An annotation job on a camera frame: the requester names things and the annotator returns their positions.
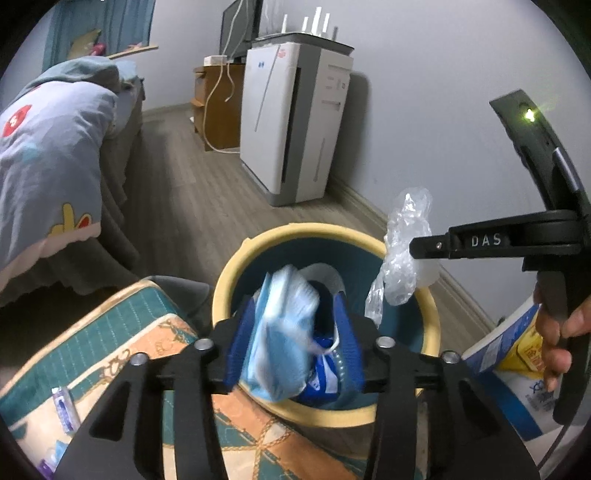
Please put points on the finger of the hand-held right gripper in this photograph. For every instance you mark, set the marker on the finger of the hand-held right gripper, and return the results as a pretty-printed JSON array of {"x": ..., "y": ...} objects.
[{"x": 480, "y": 241}]

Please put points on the blue and white packet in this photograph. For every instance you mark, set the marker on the blue and white packet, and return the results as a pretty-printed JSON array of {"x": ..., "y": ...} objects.
[{"x": 323, "y": 376}]

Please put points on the white air purifier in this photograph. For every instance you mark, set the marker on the white air purifier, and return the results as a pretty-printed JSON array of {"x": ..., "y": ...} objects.
[{"x": 268, "y": 115}]

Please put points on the blue face mask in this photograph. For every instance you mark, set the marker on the blue face mask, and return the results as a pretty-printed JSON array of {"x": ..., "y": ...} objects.
[{"x": 281, "y": 332}]

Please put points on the black monitor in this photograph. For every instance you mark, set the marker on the black monitor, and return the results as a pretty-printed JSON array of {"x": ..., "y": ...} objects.
[{"x": 231, "y": 27}]

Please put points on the wooden cabinet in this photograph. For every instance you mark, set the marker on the wooden cabinet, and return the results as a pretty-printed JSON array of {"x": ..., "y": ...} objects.
[{"x": 221, "y": 106}]

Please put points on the small purple wrapper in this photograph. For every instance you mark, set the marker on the small purple wrapper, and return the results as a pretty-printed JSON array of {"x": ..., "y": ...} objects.
[{"x": 66, "y": 410}]

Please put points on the clear plastic wrapper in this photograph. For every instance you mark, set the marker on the clear plastic wrapper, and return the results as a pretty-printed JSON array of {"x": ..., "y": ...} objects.
[{"x": 407, "y": 230}]

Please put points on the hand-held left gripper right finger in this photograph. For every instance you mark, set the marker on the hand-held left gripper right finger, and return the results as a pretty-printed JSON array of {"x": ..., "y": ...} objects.
[{"x": 349, "y": 344}]

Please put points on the blue and white tissue package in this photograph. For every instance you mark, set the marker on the blue and white tissue package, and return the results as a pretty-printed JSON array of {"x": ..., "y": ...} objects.
[{"x": 508, "y": 397}]

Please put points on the yellow-rimmed teal trash bin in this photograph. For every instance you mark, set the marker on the yellow-rimmed teal trash bin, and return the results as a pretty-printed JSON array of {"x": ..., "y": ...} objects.
[{"x": 355, "y": 258}]

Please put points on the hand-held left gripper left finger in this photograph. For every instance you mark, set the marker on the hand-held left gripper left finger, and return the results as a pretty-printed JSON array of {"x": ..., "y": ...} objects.
[{"x": 240, "y": 344}]

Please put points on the wooden board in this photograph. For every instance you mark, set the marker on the wooden board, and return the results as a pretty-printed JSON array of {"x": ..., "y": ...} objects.
[{"x": 134, "y": 50}]

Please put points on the teal and orange quilted mat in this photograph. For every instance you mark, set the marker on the teal and orange quilted mat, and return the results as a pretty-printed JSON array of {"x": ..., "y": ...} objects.
[{"x": 138, "y": 323}]

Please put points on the blue curtain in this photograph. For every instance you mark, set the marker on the blue curtain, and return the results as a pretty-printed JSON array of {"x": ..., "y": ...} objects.
[{"x": 101, "y": 18}]

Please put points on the white router with antennas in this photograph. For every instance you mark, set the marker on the white router with antennas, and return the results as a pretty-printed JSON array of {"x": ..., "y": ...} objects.
[{"x": 318, "y": 23}]

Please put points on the white power strip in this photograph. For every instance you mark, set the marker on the white power strip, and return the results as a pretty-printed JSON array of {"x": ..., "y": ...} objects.
[{"x": 216, "y": 59}]

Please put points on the person's right hand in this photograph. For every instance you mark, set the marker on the person's right hand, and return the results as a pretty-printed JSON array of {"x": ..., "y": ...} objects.
[{"x": 550, "y": 353}]

